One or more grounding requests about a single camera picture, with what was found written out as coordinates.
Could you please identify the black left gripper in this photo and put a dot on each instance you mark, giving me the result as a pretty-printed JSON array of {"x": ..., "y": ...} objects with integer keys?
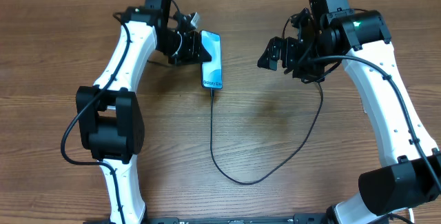
[{"x": 191, "y": 56}]

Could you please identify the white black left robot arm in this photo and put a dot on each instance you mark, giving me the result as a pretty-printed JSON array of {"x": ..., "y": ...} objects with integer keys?
[{"x": 108, "y": 113}]

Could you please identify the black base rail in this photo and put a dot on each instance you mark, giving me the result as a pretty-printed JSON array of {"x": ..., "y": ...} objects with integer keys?
[{"x": 234, "y": 220}]

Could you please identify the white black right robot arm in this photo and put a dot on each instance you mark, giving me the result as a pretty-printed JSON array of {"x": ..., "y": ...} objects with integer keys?
[{"x": 332, "y": 34}]

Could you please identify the blue smartphone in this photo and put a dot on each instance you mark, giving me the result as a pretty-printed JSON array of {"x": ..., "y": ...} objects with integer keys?
[{"x": 211, "y": 71}]

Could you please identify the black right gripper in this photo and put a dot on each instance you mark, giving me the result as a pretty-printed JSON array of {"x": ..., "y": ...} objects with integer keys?
[{"x": 286, "y": 47}]

